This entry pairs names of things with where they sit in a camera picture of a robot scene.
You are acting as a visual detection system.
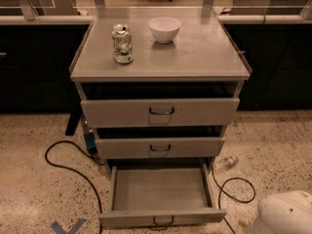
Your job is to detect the grey bottom drawer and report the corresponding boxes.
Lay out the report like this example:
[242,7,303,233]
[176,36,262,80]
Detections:
[99,163,226,228]

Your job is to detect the grey drawer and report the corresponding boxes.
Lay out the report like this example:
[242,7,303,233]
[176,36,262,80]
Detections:
[99,163,226,228]
[81,82,239,128]
[96,126,225,159]

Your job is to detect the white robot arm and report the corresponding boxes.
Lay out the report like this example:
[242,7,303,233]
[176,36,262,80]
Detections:
[245,190,312,234]

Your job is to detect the grey drawer cabinet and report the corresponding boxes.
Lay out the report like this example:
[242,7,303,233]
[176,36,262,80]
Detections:
[68,6,253,180]

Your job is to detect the grey top drawer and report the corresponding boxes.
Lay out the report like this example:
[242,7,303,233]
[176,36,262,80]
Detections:
[81,82,239,128]

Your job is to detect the grey middle drawer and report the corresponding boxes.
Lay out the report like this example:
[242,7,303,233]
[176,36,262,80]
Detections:
[96,126,225,159]

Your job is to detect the blue power box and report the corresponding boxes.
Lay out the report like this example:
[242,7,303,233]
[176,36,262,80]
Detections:
[84,130,98,154]

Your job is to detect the crushed green soda can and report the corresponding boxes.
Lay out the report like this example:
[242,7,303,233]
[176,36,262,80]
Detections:
[112,23,133,64]

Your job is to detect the white bowl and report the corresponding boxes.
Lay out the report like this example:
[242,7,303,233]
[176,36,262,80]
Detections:
[149,17,181,43]

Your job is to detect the clear plastic bottle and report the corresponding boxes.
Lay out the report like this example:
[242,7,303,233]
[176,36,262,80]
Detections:
[214,156,239,174]

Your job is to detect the dark lab bench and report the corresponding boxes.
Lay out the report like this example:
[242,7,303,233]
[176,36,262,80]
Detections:
[0,24,312,112]

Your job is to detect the black cable left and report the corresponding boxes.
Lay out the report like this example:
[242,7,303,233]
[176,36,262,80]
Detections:
[44,139,105,234]

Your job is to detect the black cable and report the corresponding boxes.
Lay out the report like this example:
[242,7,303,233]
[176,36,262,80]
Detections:
[211,168,257,234]
[44,139,105,234]

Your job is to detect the black cable right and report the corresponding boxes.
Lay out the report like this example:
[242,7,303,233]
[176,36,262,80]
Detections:
[211,168,257,234]

